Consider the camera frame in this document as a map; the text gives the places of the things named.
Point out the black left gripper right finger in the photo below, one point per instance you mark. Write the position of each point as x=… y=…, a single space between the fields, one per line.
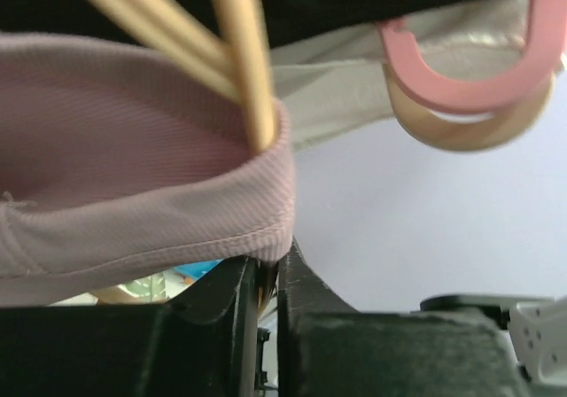
x=307 y=350

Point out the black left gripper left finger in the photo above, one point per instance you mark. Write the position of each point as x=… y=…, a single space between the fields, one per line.
x=216 y=330

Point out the pink tank top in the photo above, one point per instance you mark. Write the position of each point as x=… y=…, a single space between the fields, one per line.
x=115 y=165

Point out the beige hanger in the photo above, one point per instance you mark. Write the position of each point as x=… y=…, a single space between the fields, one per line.
x=498 y=129
x=235 y=65

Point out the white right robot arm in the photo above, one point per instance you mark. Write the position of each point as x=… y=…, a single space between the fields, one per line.
x=452 y=345

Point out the white tank top right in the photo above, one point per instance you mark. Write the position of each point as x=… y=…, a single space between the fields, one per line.
x=333 y=83

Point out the pink hanger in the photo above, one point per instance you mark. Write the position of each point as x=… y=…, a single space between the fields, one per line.
x=544 y=43

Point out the floral tray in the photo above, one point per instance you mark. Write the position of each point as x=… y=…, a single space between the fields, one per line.
x=155 y=288

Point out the blue dotted plate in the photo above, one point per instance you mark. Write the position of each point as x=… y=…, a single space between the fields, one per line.
x=194 y=271

